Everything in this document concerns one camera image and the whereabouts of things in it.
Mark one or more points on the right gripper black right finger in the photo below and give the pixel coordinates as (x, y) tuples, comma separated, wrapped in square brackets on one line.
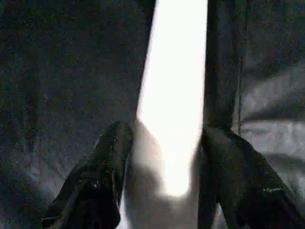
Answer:
[(238, 181)]

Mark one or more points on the white plastic table leg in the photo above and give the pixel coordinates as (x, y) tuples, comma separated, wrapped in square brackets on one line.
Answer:
[(176, 95)]

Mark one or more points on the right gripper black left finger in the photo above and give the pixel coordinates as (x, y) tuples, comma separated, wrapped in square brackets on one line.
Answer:
[(95, 181)]

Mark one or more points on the black plastic mat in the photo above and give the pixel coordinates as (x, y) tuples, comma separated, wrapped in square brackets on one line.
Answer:
[(71, 71)]

